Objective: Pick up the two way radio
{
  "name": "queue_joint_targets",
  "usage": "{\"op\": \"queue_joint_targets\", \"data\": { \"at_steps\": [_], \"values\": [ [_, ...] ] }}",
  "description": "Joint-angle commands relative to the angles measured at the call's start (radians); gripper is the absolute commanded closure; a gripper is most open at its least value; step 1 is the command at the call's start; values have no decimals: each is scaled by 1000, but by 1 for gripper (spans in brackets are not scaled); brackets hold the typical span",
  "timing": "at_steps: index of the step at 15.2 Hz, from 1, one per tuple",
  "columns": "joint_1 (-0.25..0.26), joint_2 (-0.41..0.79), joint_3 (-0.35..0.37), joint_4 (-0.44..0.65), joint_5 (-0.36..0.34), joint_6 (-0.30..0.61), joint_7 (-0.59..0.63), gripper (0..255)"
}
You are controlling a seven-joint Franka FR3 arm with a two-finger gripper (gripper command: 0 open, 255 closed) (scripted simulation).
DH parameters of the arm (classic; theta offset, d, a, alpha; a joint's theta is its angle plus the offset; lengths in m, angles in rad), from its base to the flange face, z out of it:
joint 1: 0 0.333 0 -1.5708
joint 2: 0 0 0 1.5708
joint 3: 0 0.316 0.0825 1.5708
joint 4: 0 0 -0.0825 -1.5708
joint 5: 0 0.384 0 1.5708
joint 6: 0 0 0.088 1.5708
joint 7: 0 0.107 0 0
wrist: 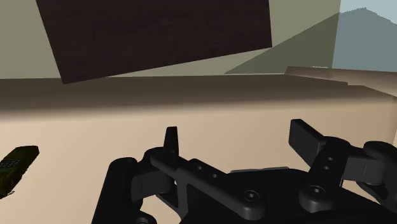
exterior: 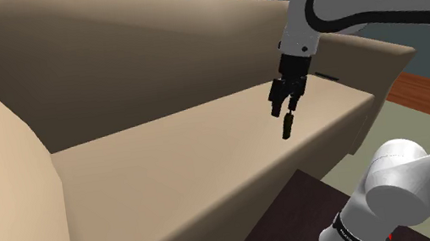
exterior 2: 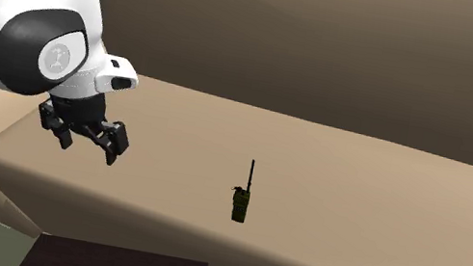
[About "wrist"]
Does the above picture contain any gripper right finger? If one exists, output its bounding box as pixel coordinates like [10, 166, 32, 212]
[288, 118, 397, 215]

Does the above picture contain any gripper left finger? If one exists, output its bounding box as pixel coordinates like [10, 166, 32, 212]
[91, 125, 267, 224]

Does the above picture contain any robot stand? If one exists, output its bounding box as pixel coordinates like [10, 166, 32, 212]
[35, 0, 274, 85]

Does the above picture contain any dark green remote control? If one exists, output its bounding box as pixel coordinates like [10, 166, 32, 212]
[0, 144, 41, 199]

